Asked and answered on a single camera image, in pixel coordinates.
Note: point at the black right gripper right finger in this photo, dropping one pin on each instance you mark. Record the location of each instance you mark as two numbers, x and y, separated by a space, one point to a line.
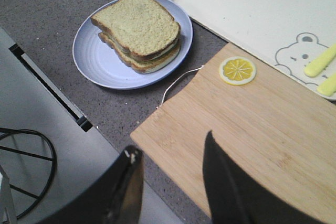
274 186

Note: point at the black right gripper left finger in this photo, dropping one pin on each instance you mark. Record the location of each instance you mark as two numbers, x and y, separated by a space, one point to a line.
116 197

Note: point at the bread slice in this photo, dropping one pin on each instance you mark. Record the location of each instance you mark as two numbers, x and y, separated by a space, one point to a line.
141 64
140 29

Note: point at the light blue round plate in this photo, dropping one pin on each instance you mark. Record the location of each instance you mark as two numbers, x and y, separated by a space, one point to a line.
101 65

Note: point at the cream bear tray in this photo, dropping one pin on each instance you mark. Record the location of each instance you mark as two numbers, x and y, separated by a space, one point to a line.
286 34

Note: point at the wooden cutting board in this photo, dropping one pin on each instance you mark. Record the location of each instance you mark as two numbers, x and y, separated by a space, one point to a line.
272 111

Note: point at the lemon slice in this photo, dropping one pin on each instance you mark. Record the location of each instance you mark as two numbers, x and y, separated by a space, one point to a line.
237 71

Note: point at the yellow plastic knife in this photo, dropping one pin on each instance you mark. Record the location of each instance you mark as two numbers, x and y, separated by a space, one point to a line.
328 86

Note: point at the yellow plastic fork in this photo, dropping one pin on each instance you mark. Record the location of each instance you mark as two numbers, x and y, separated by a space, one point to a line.
316 66

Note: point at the black wire stand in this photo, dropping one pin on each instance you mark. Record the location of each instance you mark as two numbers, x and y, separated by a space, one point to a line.
29 158

